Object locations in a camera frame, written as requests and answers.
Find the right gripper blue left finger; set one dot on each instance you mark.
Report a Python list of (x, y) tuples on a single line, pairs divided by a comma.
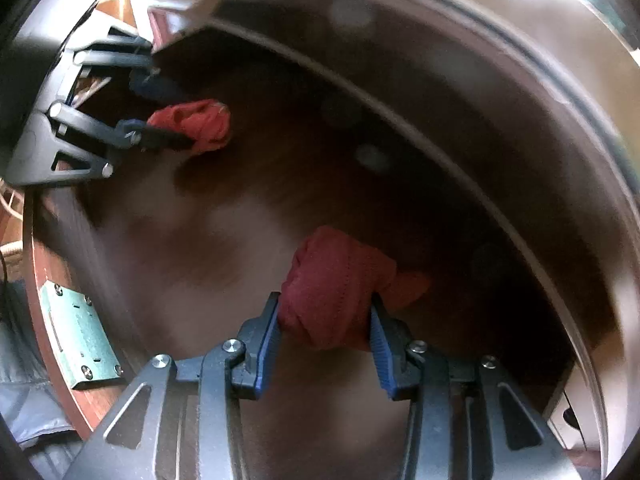
[(260, 337)]

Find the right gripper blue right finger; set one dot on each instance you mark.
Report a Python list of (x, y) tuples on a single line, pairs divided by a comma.
[(389, 338)]

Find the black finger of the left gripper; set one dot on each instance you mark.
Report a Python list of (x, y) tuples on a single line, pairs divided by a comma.
[(143, 135)]

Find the dark red underwear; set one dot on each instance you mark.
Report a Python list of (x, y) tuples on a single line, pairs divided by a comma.
[(326, 297)]

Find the teal drawer lock plate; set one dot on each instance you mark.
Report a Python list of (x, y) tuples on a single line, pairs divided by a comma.
[(78, 340)]

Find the open wooden drawer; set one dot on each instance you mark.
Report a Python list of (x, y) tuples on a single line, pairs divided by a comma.
[(450, 134)]

